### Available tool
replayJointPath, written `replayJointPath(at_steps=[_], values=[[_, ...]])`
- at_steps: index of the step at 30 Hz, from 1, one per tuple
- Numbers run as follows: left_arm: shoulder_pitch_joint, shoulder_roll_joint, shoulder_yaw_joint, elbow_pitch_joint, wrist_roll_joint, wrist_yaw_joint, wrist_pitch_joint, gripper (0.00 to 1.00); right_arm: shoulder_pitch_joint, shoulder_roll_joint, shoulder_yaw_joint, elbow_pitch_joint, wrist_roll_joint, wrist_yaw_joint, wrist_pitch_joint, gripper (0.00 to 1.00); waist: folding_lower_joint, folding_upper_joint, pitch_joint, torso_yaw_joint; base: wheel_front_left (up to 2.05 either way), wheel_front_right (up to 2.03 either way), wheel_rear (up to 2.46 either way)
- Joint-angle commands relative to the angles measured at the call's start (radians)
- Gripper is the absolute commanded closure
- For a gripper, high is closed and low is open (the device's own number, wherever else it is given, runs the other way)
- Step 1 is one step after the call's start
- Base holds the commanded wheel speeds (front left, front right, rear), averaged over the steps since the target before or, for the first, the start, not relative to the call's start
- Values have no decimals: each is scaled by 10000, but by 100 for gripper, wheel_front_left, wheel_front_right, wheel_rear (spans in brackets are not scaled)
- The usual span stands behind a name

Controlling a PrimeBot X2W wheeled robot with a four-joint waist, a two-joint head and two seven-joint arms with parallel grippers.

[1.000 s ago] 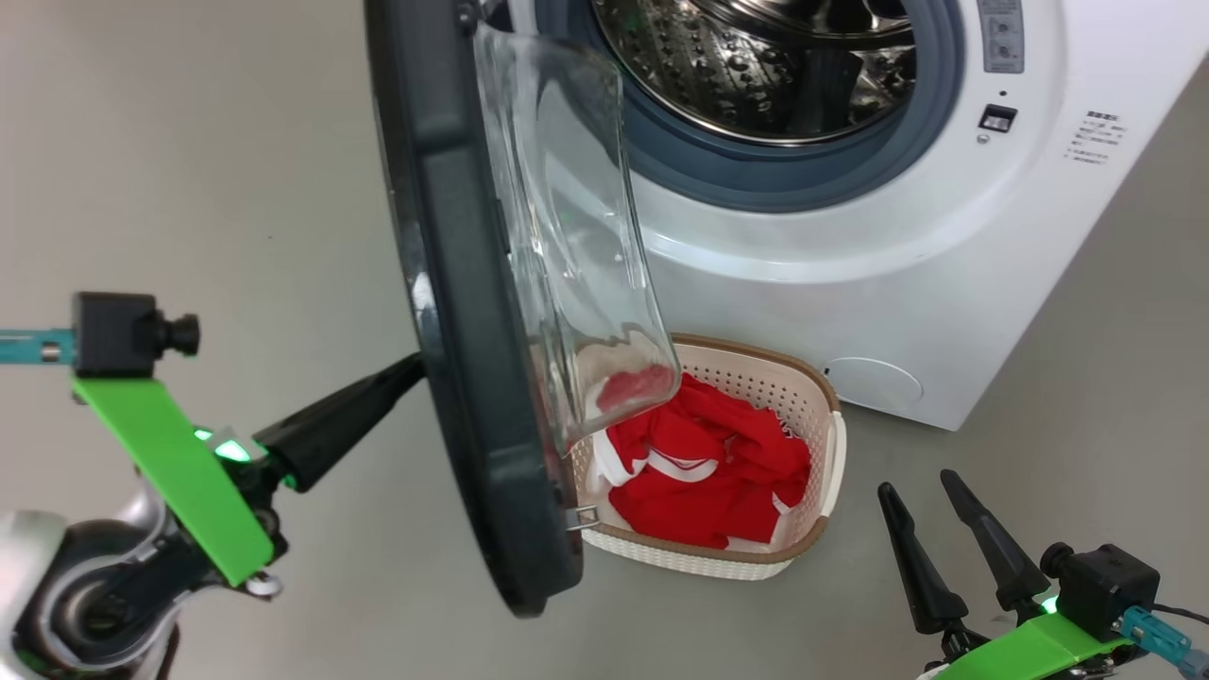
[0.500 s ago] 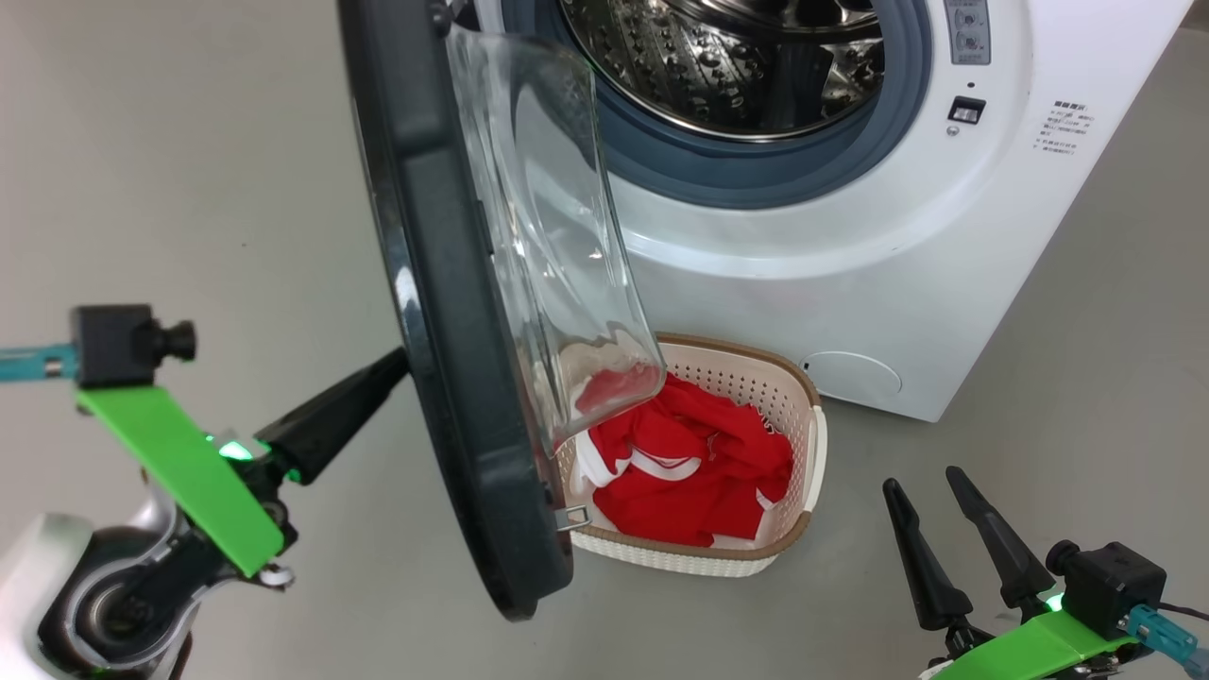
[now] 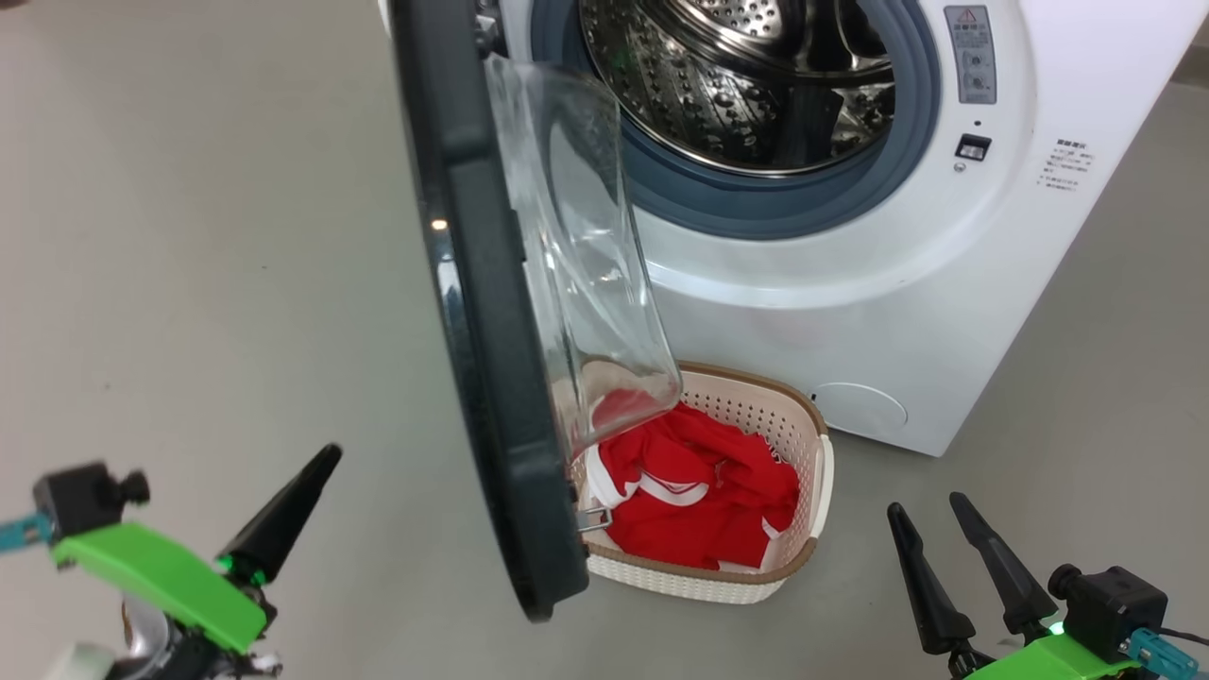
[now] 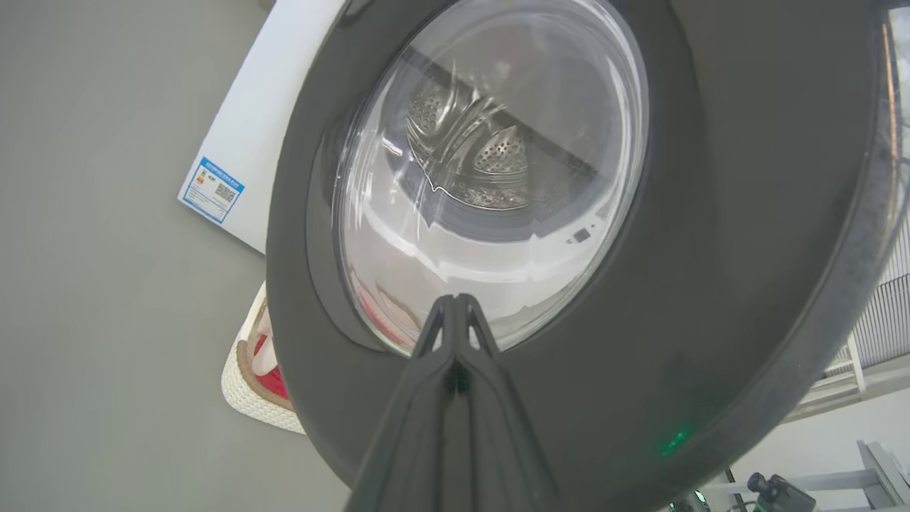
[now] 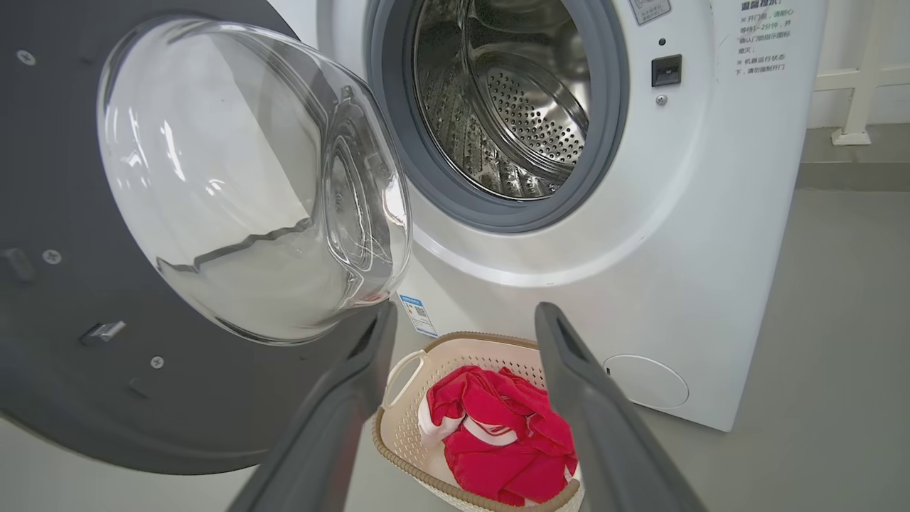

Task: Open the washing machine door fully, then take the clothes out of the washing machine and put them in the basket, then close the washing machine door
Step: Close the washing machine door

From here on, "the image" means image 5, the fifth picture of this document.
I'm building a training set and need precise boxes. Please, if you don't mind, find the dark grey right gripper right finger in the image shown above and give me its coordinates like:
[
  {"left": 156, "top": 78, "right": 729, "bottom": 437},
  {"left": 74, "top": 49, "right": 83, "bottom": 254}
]
[{"left": 535, "top": 302, "right": 708, "bottom": 512}]

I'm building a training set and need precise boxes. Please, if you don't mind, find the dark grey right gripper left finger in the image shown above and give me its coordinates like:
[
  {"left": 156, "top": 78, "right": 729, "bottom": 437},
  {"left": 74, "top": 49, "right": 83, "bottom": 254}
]
[{"left": 227, "top": 301, "right": 399, "bottom": 512}]

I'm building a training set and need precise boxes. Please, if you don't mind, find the red cloth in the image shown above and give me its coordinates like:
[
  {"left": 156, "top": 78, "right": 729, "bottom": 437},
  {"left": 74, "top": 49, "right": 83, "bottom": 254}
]
[{"left": 417, "top": 365, "right": 578, "bottom": 507}]

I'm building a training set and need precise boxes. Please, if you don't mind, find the grey round glass washer door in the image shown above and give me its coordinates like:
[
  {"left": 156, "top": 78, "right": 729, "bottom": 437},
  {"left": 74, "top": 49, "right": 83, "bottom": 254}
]
[{"left": 0, "top": 0, "right": 413, "bottom": 476}]

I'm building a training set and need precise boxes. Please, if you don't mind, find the cream perforated laundry basket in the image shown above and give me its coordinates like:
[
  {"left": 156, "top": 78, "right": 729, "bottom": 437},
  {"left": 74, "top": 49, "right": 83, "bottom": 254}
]
[{"left": 372, "top": 331, "right": 585, "bottom": 512}]

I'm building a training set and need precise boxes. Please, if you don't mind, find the white front-load washing machine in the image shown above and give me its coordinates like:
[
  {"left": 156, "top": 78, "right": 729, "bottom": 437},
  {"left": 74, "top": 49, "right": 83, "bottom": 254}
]
[{"left": 269, "top": 0, "right": 830, "bottom": 432}]

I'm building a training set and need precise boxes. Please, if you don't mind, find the stainless steel washing machine drum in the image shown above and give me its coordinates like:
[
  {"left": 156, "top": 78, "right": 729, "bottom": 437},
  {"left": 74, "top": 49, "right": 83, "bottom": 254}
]
[{"left": 414, "top": 0, "right": 592, "bottom": 200}]

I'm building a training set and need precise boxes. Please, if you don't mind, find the blue white energy sticker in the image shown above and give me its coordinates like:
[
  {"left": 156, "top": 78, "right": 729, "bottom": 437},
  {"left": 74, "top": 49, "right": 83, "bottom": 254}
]
[{"left": 398, "top": 294, "right": 439, "bottom": 338}]

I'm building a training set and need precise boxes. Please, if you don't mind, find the white railing frame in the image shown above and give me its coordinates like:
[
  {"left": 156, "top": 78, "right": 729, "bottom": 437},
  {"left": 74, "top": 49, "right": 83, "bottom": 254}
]
[{"left": 814, "top": 0, "right": 910, "bottom": 146}]

